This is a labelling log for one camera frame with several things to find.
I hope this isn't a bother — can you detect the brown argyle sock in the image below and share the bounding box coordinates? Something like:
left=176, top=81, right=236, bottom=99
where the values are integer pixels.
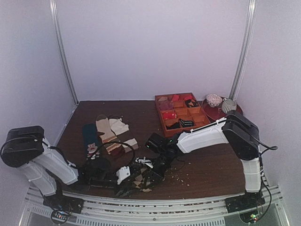
left=132, top=167, right=152, bottom=193

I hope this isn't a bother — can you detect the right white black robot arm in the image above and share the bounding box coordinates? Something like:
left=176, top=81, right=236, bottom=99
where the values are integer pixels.
left=138, top=111, right=262, bottom=208

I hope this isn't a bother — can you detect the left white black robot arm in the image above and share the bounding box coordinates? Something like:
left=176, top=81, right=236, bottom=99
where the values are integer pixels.
left=0, top=126, right=140, bottom=209

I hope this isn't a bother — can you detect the black white striped rolled sock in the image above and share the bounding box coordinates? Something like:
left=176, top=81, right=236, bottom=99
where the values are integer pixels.
left=179, top=119, right=195, bottom=128

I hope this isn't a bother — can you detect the striped beige brown sock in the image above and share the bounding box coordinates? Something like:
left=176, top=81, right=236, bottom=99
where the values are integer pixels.
left=95, top=114, right=139, bottom=159

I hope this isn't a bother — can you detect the dark teal cartoon sock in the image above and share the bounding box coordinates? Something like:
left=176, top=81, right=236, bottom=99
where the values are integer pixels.
left=82, top=123, right=100, bottom=160

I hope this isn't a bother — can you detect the wooden compartment tray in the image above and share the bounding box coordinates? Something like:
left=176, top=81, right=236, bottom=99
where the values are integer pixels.
left=155, top=93, right=210, bottom=137

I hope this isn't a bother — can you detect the purple rolled sock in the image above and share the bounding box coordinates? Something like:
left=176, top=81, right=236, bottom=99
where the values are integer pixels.
left=158, top=101, right=174, bottom=111

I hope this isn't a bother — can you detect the black red rolled sock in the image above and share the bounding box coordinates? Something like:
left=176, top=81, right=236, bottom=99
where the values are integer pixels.
left=185, top=99, right=198, bottom=108

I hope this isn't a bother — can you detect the red round plate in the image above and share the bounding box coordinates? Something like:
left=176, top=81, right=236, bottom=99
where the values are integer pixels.
left=201, top=98, right=243, bottom=123

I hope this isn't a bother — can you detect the dotted white bowl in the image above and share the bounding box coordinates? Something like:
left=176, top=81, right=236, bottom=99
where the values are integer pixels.
left=206, top=94, right=223, bottom=107

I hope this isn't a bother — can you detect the striped white cup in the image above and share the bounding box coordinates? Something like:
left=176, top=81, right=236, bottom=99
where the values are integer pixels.
left=222, top=98, right=237, bottom=114

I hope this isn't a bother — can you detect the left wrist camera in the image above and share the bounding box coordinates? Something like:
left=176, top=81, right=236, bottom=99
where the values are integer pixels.
left=82, top=157, right=111, bottom=182

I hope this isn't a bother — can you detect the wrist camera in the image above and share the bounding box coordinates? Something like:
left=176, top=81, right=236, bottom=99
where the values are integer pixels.
left=145, top=133, right=173, bottom=153
left=82, top=157, right=111, bottom=182

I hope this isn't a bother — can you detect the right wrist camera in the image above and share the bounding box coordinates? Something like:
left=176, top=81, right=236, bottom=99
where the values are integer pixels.
left=145, top=133, right=173, bottom=153

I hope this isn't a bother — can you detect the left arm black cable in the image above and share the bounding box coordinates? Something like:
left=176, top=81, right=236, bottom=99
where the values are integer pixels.
left=84, top=140, right=137, bottom=175

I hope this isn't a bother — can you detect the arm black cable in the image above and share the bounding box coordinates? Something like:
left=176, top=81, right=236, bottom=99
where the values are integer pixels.
left=253, top=134, right=278, bottom=222
left=84, top=140, right=137, bottom=175

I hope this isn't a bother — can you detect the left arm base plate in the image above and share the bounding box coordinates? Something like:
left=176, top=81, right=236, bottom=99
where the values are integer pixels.
left=42, top=194, right=84, bottom=214

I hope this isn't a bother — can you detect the aluminium front rail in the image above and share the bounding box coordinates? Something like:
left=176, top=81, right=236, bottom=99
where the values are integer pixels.
left=17, top=186, right=292, bottom=226

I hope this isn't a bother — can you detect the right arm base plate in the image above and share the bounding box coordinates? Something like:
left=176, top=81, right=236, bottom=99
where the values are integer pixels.
left=225, top=191, right=265, bottom=213

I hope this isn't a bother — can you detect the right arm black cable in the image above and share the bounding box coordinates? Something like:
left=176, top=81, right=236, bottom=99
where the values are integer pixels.
left=253, top=134, right=278, bottom=222

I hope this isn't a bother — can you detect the left aluminium frame post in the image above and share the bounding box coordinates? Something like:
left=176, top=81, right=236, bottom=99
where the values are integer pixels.
left=49, top=0, right=79, bottom=105

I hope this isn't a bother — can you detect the aluminium frame post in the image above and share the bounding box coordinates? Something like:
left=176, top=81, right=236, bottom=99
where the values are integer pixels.
left=49, top=0, right=79, bottom=105
left=229, top=0, right=257, bottom=101

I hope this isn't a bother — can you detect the right aluminium frame post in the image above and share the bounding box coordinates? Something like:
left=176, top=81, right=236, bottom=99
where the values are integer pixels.
left=229, top=0, right=257, bottom=101

